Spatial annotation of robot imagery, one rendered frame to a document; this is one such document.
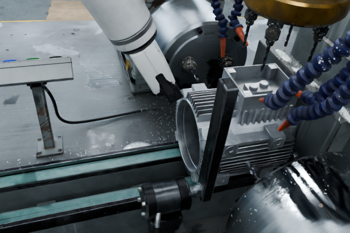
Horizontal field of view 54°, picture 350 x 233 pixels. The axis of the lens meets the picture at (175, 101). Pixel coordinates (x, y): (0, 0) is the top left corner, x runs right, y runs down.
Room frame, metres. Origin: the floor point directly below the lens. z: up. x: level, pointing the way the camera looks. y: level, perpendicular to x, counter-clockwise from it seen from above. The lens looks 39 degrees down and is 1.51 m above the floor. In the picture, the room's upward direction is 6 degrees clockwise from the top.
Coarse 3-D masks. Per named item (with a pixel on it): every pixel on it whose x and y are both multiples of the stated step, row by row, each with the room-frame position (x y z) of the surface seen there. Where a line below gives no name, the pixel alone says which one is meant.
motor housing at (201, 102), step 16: (192, 96) 0.54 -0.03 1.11; (208, 96) 0.54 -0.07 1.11; (176, 112) 0.60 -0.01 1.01; (192, 112) 0.60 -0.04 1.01; (208, 112) 0.50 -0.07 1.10; (192, 128) 0.59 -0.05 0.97; (240, 128) 0.49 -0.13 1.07; (256, 128) 0.50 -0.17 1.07; (288, 128) 0.52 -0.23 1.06; (192, 144) 0.56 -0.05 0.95; (240, 144) 0.46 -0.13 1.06; (256, 144) 0.48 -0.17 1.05; (288, 144) 0.49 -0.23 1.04; (192, 160) 0.52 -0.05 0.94; (224, 160) 0.45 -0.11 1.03; (240, 160) 0.46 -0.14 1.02; (256, 160) 0.47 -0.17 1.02; (272, 160) 0.48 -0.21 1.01
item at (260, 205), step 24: (288, 168) 0.33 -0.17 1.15; (312, 168) 0.33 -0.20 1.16; (336, 168) 0.33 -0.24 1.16; (264, 192) 0.31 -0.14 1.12; (288, 192) 0.30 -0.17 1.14; (312, 192) 0.29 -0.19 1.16; (336, 192) 0.29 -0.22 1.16; (240, 216) 0.29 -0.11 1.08; (264, 216) 0.28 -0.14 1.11; (288, 216) 0.27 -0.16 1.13; (312, 216) 0.26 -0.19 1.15; (336, 216) 0.25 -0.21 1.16
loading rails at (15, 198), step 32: (64, 160) 0.49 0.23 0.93; (96, 160) 0.51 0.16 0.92; (128, 160) 0.52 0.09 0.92; (160, 160) 0.53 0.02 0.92; (0, 192) 0.41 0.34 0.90; (32, 192) 0.43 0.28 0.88; (64, 192) 0.45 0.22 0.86; (96, 192) 0.47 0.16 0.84; (128, 192) 0.43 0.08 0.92; (224, 192) 0.48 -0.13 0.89; (0, 224) 0.32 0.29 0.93; (32, 224) 0.33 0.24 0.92; (64, 224) 0.35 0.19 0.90; (96, 224) 0.38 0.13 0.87; (128, 224) 0.40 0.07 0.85
